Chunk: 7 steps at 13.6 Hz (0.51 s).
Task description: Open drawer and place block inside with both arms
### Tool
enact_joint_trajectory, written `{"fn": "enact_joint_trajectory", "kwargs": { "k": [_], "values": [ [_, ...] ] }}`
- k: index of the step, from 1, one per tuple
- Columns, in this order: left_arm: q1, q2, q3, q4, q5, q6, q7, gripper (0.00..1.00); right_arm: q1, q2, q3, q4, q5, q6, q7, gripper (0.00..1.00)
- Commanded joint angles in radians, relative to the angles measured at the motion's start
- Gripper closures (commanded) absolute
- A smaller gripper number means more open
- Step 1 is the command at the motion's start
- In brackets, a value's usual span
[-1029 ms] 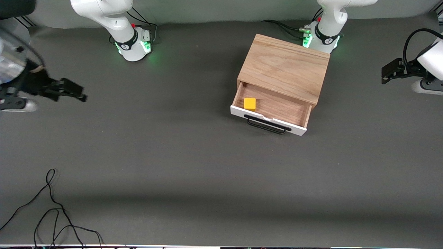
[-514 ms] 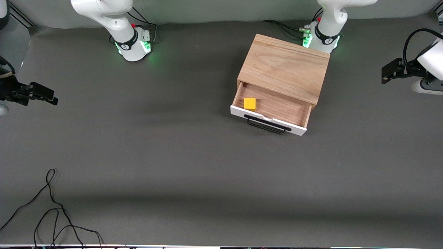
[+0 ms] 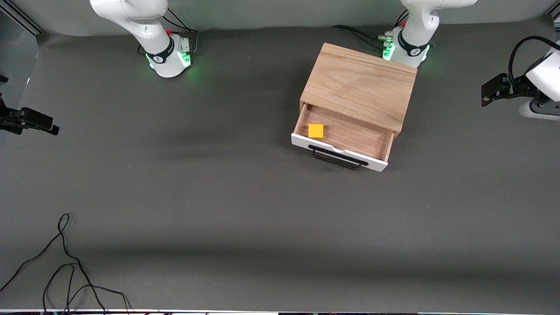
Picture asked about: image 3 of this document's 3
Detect wooden drawer cabinet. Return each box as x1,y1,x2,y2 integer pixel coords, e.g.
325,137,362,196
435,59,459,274
299,42,417,134

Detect white-fronted wooden drawer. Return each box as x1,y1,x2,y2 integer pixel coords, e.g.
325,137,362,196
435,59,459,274
291,103,395,172

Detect black metal drawer handle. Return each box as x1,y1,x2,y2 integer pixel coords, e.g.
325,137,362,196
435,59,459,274
308,144,369,171

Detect loose thin black cable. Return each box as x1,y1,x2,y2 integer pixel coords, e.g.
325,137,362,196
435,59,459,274
0,213,132,315

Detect black metal frame bar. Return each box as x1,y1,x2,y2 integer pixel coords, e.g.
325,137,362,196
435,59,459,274
0,0,45,35

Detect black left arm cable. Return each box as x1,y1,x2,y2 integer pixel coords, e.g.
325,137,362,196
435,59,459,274
507,35,560,88

